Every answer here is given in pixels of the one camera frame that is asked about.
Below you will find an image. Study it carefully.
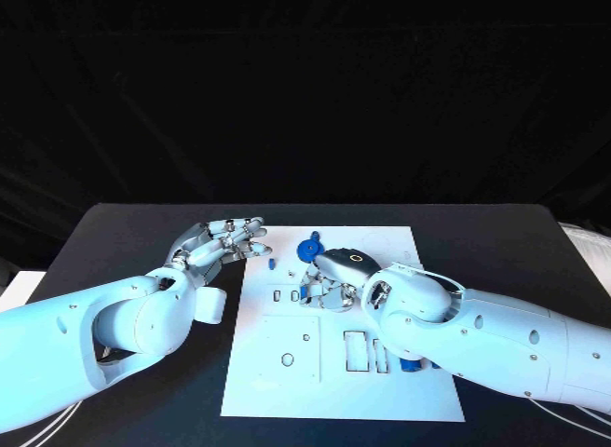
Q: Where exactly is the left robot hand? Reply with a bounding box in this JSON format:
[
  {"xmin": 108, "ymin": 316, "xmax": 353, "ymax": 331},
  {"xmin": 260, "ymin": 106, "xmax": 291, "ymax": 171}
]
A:
[{"xmin": 166, "ymin": 216, "xmax": 276, "ymax": 289}]

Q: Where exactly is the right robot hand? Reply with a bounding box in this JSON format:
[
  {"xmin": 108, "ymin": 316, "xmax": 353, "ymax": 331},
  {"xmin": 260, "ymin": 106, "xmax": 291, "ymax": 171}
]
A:
[{"xmin": 299, "ymin": 247, "xmax": 385, "ymax": 313}]

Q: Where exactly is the white task board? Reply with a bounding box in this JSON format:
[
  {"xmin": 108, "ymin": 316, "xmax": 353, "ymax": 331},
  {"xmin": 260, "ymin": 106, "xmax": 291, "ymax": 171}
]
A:
[{"xmin": 219, "ymin": 225, "xmax": 466, "ymax": 423}]

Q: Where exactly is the blue gear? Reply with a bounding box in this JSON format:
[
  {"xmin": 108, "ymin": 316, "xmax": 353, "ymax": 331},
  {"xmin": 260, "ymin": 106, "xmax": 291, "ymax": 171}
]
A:
[{"xmin": 297, "ymin": 238, "xmax": 326, "ymax": 264}]

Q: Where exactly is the white covered object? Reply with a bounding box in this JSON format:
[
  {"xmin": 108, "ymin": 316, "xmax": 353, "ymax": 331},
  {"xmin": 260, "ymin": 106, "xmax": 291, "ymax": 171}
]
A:
[{"xmin": 558, "ymin": 221, "xmax": 611, "ymax": 310}]

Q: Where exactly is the white cable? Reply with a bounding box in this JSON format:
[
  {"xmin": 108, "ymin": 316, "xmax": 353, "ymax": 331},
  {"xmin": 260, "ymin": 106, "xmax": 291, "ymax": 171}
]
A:
[
  {"xmin": 575, "ymin": 405, "xmax": 611, "ymax": 427},
  {"xmin": 528, "ymin": 398, "xmax": 611, "ymax": 444},
  {"xmin": 29, "ymin": 400, "xmax": 80, "ymax": 447},
  {"xmin": 44, "ymin": 402, "xmax": 85, "ymax": 447}
]

